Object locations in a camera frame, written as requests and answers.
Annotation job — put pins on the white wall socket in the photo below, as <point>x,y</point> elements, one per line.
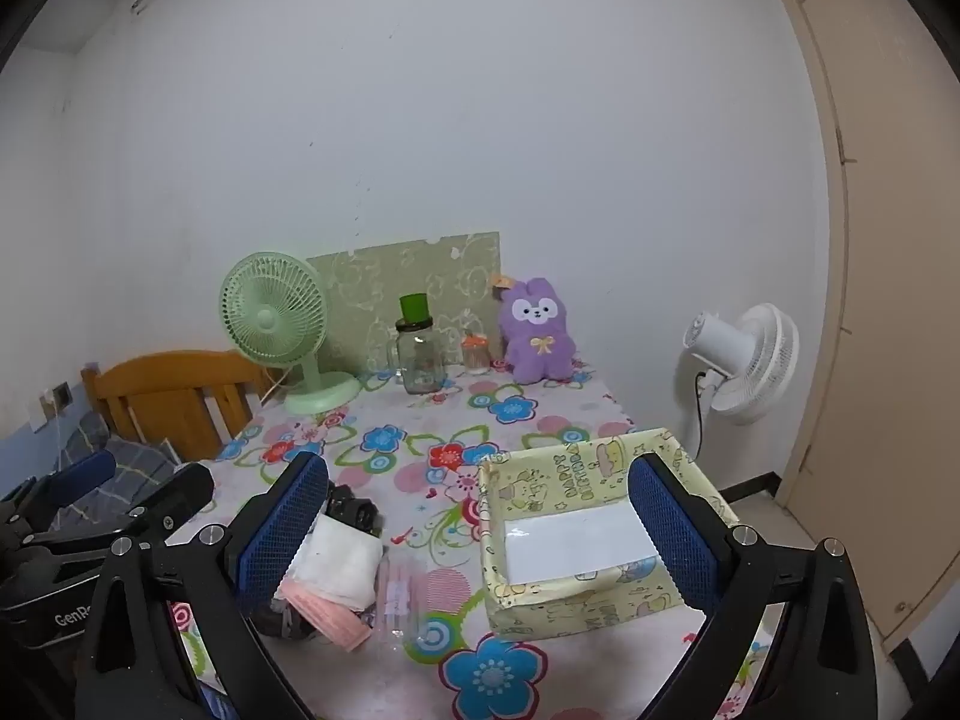
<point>55,405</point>

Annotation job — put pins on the black plastic bag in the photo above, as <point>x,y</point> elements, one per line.
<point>354,511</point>

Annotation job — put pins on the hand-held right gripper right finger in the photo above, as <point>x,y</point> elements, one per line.
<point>675,540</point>

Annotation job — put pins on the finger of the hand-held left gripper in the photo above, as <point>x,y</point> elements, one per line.
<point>180,491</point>
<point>82,472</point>

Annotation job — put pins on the glass mug jar green lid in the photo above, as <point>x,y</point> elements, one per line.
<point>420,360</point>

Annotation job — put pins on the wooden chair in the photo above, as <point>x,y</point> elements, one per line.
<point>165,390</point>

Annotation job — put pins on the beige door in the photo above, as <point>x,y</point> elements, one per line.
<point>885,315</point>

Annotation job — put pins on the white folded cloth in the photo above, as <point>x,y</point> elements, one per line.
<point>337,559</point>

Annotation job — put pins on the grey plaid blanket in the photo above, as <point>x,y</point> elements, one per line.
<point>142,465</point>

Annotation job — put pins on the purple plush bunny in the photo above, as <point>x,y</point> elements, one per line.
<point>536,349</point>

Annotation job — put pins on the green desk fan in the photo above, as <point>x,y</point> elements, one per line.
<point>274,315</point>

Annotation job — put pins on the white standing fan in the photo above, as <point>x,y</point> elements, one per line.
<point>750,360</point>

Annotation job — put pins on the green patterned cardboard board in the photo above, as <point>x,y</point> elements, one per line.
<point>375,277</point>

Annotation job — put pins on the clear plastic bottle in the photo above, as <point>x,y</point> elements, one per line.
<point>399,600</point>

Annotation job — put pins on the pink ribbed cloth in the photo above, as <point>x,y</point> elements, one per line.
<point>330,615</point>

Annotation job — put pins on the small jar orange lid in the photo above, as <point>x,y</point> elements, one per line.
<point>475,356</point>

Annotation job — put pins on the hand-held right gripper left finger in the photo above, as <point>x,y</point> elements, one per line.
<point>285,532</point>

